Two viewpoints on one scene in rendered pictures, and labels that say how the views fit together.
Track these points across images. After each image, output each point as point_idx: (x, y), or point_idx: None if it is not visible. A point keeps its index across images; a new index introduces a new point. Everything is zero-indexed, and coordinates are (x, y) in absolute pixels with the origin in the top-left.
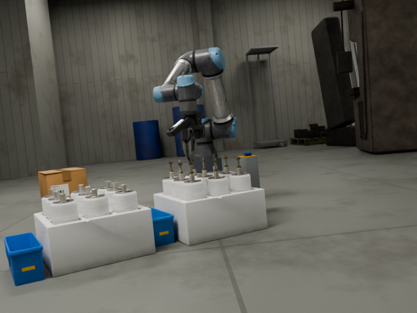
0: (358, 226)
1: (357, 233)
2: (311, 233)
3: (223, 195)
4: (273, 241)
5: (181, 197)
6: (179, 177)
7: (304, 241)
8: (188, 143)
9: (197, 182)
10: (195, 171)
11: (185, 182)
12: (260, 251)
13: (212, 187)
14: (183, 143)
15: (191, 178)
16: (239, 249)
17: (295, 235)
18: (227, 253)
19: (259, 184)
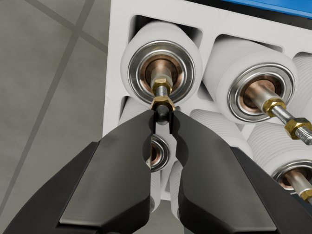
0: (36, 188)
1: (9, 168)
2: (46, 147)
3: (114, 117)
4: (44, 98)
5: (207, 44)
6: (271, 90)
7: (16, 118)
8: (114, 193)
9: (123, 68)
10: (295, 187)
11: (157, 40)
12: (10, 53)
13: (131, 115)
14: (243, 201)
15: (155, 71)
16: (42, 40)
17: (52, 133)
18: (32, 7)
19: (184, 228)
